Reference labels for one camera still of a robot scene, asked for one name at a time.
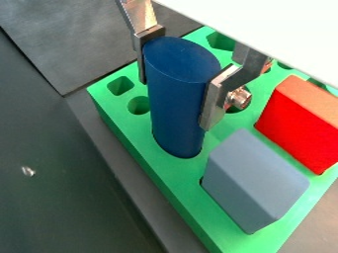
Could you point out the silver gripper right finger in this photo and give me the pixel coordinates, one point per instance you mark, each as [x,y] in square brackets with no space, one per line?
[225,91]

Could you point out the blue oval cylinder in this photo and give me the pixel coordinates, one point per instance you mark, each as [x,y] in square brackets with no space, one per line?
[179,67]

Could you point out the red rectangular block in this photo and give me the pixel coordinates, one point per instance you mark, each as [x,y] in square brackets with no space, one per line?
[300,121]

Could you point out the light blue rectangular block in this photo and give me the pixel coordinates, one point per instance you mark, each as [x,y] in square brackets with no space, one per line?
[251,182]

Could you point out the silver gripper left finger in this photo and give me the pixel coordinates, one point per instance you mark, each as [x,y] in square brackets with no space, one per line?
[142,22]

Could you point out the green shape sorter block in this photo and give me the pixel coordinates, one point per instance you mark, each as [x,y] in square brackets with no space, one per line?
[120,97]

